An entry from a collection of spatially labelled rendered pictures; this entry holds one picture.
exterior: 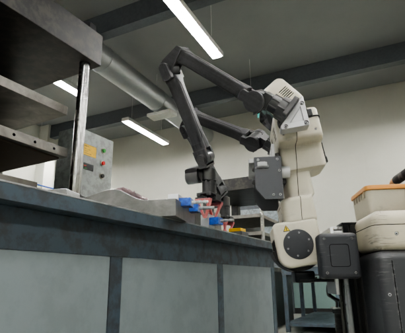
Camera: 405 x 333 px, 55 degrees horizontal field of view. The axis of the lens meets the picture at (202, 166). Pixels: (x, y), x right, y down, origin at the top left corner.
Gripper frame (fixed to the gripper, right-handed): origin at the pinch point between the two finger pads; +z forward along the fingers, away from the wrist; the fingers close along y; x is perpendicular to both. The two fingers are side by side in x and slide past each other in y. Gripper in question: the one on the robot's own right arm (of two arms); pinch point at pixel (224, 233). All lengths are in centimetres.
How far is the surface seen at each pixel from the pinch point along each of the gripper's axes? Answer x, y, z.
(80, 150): -64, 44, -42
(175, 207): 18, 90, 2
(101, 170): -74, 14, -40
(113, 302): 8, 105, 30
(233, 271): 14.4, 28.2, 20.3
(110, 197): -3, 95, -2
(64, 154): -71, 48, -40
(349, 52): 62, -439, -347
